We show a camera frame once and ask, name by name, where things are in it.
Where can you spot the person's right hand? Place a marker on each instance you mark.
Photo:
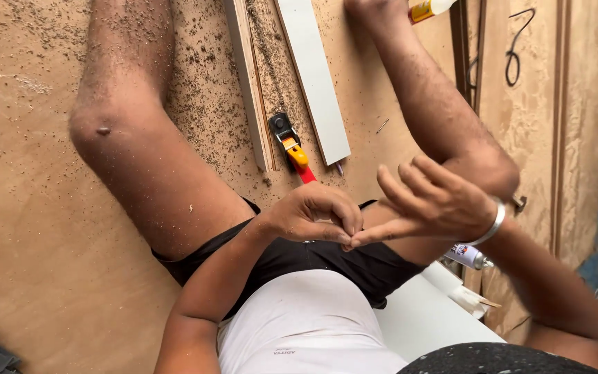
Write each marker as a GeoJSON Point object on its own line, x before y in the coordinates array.
{"type": "Point", "coordinates": [449, 208]}

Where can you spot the person's left hand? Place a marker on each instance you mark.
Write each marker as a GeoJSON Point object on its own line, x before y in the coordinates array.
{"type": "Point", "coordinates": [299, 213]}

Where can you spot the silver bangle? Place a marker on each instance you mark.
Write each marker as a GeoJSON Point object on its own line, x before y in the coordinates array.
{"type": "Point", "coordinates": [496, 223]}

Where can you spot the white spray can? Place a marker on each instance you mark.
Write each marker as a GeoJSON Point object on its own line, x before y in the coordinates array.
{"type": "Point", "coordinates": [465, 255]}

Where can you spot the pencil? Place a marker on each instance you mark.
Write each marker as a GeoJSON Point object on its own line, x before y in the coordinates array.
{"type": "Point", "coordinates": [339, 169]}

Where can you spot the black shorts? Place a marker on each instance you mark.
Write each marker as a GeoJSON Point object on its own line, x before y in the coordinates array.
{"type": "Point", "coordinates": [340, 265]}

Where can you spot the black yellow hand tool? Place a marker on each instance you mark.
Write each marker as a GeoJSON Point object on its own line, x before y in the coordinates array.
{"type": "Point", "coordinates": [291, 145]}

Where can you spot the person's right leg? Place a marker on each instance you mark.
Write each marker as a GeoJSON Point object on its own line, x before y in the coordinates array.
{"type": "Point", "coordinates": [434, 104]}

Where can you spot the person's leg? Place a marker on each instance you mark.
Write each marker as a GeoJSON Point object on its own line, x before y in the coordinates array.
{"type": "Point", "coordinates": [434, 104]}
{"type": "Point", "coordinates": [138, 130]}

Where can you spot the small metal nail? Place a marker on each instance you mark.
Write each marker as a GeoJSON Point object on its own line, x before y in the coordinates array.
{"type": "Point", "coordinates": [382, 126]}

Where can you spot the white shirt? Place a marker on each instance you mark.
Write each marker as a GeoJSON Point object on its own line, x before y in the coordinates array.
{"type": "Point", "coordinates": [304, 322]}

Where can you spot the plywood sheet with black scribble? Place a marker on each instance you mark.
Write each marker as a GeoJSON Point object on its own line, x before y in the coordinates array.
{"type": "Point", "coordinates": [527, 130]}

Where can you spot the large white board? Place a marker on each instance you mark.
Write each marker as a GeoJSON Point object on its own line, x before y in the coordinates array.
{"type": "Point", "coordinates": [423, 322]}

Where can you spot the white laminate strip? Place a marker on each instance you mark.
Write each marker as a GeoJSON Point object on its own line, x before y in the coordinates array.
{"type": "Point", "coordinates": [314, 78]}

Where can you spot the narrow wooden strip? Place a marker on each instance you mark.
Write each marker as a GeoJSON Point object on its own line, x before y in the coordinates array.
{"type": "Point", "coordinates": [249, 83]}

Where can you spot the black speckled cloth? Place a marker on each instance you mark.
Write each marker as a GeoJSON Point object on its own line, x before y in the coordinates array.
{"type": "Point", "coordinates": [496, 361]}

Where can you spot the plain plywood sheet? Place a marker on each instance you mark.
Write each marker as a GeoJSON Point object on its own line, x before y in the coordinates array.
{"type": "Point", "coordinates": [589, 104]}

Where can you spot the person's left leg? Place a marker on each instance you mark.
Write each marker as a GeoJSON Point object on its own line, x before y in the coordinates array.
{"type": "Point", "coordinates": [138, 130]}

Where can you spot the white yellow glue bottle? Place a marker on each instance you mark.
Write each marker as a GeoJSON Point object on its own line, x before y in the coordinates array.
{"type": "Point", "coordinates": [426, 9]}

